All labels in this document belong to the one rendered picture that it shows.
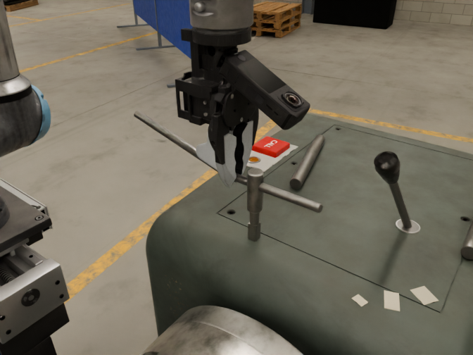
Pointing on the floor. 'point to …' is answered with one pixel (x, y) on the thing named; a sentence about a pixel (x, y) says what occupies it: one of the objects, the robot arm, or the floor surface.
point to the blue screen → (165, 22)
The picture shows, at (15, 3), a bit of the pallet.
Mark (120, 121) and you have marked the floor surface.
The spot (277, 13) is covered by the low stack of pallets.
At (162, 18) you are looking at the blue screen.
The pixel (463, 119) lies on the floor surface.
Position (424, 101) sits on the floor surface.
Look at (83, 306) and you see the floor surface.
